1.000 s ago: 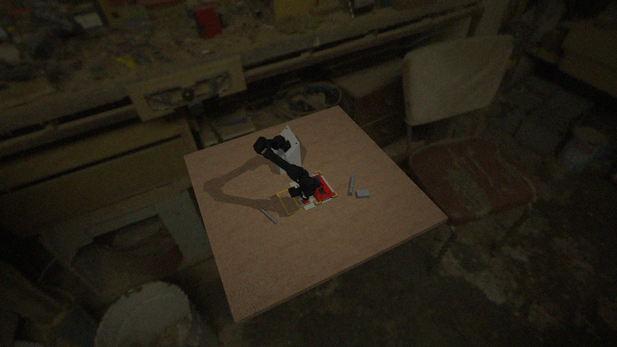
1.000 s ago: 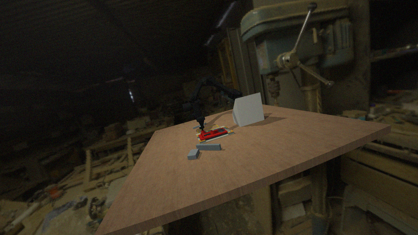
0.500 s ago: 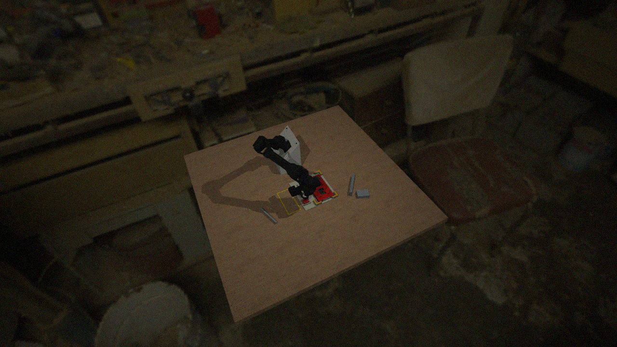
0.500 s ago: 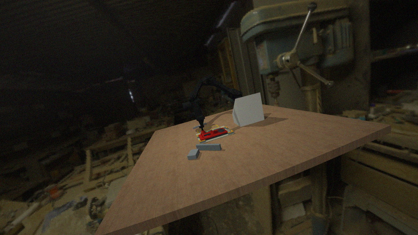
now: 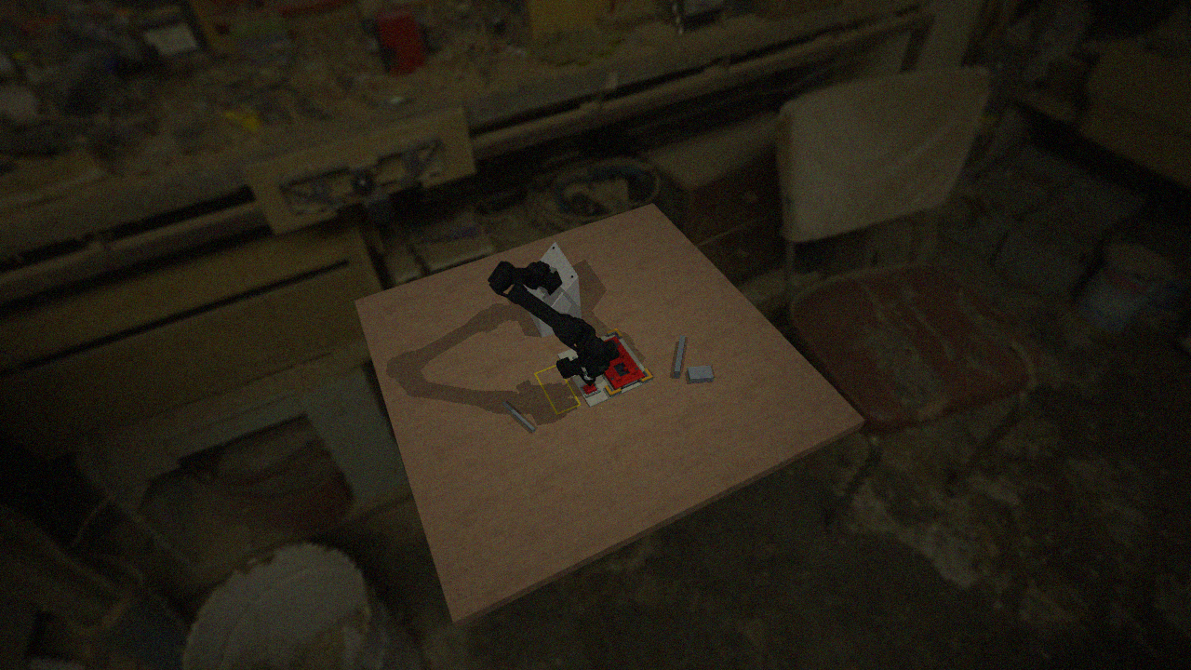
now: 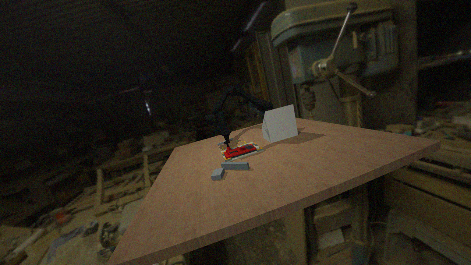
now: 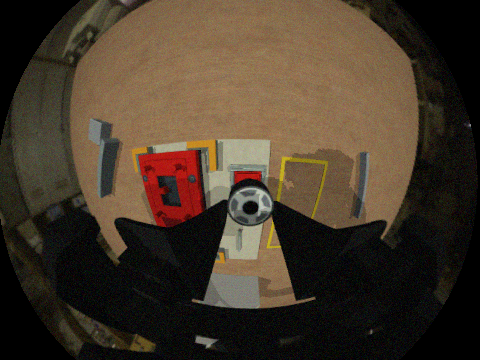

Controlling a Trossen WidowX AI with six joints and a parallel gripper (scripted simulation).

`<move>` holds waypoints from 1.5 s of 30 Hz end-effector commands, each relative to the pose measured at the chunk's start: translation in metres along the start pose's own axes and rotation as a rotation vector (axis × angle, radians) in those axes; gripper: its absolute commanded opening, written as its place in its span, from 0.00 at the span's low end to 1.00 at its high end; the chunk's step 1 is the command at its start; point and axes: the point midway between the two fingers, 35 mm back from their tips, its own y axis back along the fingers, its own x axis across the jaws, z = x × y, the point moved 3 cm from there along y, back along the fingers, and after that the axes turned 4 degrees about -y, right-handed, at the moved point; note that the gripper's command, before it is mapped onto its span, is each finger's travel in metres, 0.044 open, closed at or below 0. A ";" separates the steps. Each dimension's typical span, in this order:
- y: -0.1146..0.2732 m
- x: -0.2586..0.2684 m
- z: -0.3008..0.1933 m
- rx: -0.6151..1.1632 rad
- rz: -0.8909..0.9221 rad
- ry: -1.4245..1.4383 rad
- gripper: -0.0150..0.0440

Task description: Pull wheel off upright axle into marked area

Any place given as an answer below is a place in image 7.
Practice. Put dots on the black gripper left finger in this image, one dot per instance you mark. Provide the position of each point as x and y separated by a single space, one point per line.
190 247

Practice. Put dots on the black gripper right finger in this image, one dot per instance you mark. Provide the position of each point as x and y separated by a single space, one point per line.
311 249

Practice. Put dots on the yellow rectangular outline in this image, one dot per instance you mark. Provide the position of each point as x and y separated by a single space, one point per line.
282 166

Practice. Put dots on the black and grey wheel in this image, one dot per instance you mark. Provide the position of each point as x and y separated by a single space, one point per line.
250 214

